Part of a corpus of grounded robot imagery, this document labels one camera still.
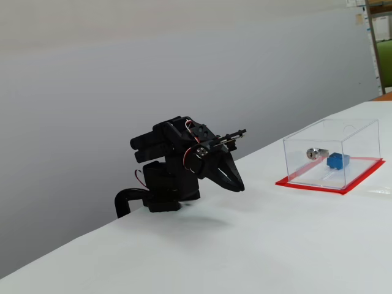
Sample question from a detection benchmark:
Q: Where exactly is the transparent plastic box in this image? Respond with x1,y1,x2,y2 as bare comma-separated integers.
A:
282,118,382,190

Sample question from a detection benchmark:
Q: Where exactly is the white carton box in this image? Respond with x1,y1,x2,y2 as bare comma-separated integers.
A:
372,14,392,41

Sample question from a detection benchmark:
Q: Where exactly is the metal shelf rack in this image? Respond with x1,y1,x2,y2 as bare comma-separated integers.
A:
365,0,392,96

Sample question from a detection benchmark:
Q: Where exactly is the black table clamp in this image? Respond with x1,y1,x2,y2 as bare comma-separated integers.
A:
114,187,151,219

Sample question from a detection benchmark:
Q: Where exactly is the red tape square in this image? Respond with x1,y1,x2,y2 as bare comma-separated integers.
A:
274,154,385,195

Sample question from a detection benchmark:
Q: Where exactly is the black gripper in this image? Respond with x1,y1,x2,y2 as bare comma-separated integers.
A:
186,140,246,194

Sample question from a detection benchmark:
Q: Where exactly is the blue lego brick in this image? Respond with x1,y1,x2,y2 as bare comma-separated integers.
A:
326,152,352,169

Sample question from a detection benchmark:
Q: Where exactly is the silver cylinder lock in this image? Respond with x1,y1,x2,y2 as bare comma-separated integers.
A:
306,146,330,160

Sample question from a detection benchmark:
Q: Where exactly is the black wrist camera board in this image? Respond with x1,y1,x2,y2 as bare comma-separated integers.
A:
212,128,247,148

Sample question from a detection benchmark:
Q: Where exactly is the green panel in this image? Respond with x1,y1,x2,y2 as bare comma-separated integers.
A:
375,39,392,92

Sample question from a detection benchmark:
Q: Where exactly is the orange wooden table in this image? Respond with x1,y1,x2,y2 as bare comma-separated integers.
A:
369,91,392,102

